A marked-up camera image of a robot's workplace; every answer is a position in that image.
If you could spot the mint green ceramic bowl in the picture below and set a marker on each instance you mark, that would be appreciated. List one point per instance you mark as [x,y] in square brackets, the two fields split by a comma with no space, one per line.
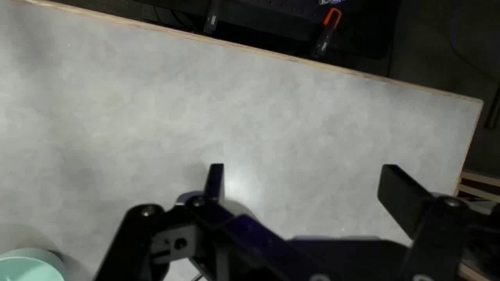
[32,264]

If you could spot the black red-handled clamp tool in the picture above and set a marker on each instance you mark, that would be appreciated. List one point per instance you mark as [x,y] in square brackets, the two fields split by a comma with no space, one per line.
[331,25]

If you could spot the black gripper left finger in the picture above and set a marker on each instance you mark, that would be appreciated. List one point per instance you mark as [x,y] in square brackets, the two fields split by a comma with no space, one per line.
[149,237]

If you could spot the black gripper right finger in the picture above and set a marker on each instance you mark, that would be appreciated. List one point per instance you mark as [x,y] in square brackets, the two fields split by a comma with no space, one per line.
[437,225]

